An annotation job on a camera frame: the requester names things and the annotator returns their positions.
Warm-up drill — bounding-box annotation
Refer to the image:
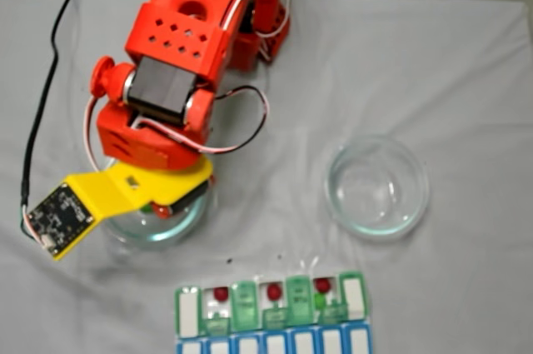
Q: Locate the weekly pill organizer box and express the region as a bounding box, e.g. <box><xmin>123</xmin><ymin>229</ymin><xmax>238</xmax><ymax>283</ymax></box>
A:
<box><xmin>172</xmin><ymin>270</ymin><xmax>375</xmax><ymax>354</ymax></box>

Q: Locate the glass bowl for green balls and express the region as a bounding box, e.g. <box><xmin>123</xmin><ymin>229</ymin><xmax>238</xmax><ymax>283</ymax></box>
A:
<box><xmin>102</xmin><ymin>181</ymin><xmax>217</xmax><ymax>252</ymax></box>

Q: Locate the glass bowl for red balls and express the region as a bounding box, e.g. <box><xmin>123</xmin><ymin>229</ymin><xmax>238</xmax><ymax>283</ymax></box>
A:
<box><xmin>324</xmin><ymin>134</ymin><xmax>431</xmax><ymax>242</ymax></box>

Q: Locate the white tablecloth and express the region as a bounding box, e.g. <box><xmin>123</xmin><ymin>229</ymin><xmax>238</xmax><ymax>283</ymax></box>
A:
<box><xmin>0</xmin><ymin>0</ymin><xmax>533</xmax><ymax>354</ymax></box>

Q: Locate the white gripper motor wire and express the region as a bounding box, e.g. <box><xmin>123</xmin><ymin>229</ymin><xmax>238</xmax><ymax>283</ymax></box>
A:
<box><xmin>84</xmin><ymin>95</ymin><xmax>104</xmax><ymax>172</ymax></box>

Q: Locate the black camera board yellow mount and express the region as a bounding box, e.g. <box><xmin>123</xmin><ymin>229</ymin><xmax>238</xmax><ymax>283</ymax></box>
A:
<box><xmin>22</xmin><ymin>182</ymin><xmax>103</xmax><ymax>262</ymax></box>

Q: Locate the black camera cable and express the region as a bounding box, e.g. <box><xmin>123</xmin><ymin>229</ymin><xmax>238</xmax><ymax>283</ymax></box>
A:
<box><xmin>19</xmin><ymin>0</ymin><xmax>77</xmax><ymax>222</ymax></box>

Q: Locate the red black white servo wire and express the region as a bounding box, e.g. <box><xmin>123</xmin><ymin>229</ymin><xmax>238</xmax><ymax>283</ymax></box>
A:
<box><xmin>214</xmin><ymin>86</ymin><xmax>271</xmax><ymax>155</ymax></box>

